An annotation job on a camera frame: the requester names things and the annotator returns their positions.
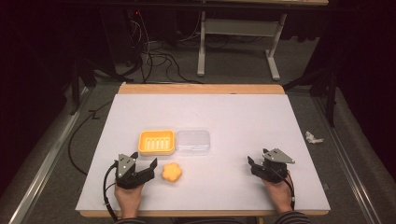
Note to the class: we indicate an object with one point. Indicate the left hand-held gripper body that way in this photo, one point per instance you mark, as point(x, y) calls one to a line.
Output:
point(126, 174)

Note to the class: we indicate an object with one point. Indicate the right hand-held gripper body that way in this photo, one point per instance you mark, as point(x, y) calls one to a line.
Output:
point(272, 166)

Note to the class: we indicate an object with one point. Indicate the person's left hand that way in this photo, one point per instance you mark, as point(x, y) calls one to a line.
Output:
point(129, 199)

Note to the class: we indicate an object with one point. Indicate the person's right hand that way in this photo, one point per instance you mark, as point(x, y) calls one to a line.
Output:
point(279, 194)

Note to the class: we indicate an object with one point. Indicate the orange flower-shaped soap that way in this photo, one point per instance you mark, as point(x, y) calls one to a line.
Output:
point(172, 172)

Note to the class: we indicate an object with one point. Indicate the yellow soap dish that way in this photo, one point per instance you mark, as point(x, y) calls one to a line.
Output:
point(156, 142)

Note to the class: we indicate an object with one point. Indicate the clear plastic lid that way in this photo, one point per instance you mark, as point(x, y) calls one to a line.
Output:
point(193, 142)

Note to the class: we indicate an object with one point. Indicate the crumpled white paper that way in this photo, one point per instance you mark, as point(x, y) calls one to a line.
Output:
point(313, 138)

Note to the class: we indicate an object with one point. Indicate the white table mat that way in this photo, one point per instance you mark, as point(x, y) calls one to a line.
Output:
point(218, 124)

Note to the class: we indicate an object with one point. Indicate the black metal stand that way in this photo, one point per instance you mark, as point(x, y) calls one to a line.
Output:
point(77, 84)
point(327, 90)

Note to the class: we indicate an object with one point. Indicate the metal floor rail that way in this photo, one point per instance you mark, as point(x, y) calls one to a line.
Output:
point(345, 161)
point(46, 161)

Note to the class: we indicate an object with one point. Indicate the white metal desk frame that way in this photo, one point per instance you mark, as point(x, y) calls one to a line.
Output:
point(236, 28)

